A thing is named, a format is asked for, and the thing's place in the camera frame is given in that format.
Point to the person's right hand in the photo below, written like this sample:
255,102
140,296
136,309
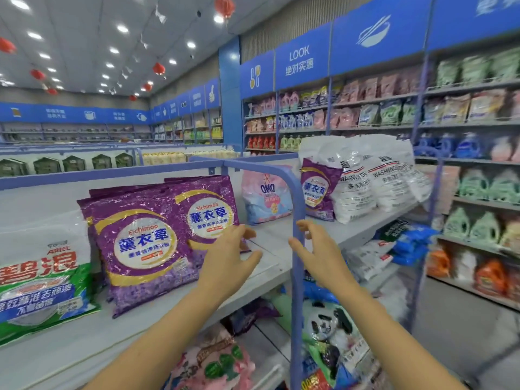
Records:
321,260

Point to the person's left hand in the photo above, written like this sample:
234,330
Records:
227,268

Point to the panda green detergent bag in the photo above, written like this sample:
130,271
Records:
366,256

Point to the white washing powder bags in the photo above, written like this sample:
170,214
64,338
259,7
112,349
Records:
394,170
357,191

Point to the pink detergent bag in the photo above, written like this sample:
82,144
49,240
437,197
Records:
266,199

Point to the pile of pink detergent bags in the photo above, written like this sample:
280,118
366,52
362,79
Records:
211,365

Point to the grey shelf with blue frame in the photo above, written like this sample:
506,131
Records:
73,353

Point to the white green detergent bag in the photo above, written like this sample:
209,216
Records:
45,272

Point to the person's left forearm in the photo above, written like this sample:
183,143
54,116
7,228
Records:
162,345

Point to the row of pale bottles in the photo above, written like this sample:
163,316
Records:
187,156

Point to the blue sign with utensil icons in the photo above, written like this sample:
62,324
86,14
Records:
257,75

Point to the row of green boxes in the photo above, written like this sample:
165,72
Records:
49,165

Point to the blue sign with bowl icon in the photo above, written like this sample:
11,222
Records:
382,32

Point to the ceiling spotlights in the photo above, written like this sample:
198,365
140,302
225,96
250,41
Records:
122,29

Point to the hanging red lanterns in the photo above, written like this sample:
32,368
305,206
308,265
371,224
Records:
224,5

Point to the wall rack with pink goods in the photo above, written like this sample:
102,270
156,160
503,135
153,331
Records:
325,117

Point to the far wall racks with goods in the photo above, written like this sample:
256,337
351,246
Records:
97,134

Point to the blue wall sign band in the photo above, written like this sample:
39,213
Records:
81,113

